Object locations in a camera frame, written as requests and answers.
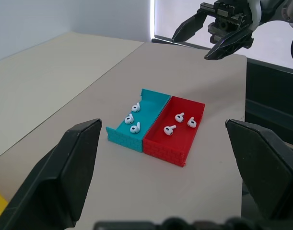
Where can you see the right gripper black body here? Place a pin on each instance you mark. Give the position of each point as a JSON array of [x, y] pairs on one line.
[[229, 14]]

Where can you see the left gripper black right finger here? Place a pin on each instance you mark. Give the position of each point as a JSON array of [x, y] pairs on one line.
[[268, 167]]

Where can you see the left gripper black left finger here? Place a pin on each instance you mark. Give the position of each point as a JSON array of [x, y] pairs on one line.
[[52, 182]]

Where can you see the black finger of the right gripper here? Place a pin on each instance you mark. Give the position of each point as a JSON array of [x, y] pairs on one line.
[[230, 44], [188, 27]]

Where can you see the teal plastic tray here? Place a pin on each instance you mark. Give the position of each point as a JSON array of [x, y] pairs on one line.
[[149, 106]]

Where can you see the red plastic tray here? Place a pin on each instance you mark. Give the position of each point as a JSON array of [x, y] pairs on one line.
[[163, 151]]

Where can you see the white earbud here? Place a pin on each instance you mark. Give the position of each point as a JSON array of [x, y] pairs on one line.
[[135, 108], [134, 129], [168, 131], [191, 123], [179, 117], [128, 119]]

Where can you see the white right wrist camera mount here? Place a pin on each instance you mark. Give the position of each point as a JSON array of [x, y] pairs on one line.
[[256, 12]]

